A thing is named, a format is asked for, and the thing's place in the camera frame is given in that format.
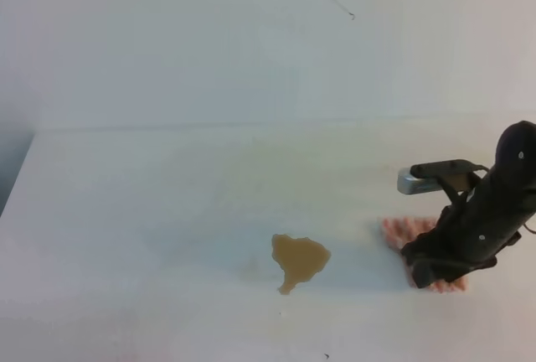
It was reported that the brown coffee stain puddle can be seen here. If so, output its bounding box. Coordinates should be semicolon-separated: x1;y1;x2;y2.
271;234;332;295

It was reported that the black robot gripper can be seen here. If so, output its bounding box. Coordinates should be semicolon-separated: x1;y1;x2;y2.
401;121;535;288

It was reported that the pink white striped rag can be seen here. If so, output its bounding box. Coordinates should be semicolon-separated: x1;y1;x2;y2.
380;216;467;293

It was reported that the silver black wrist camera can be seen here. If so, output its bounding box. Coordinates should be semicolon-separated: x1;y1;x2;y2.
397;159;489;195

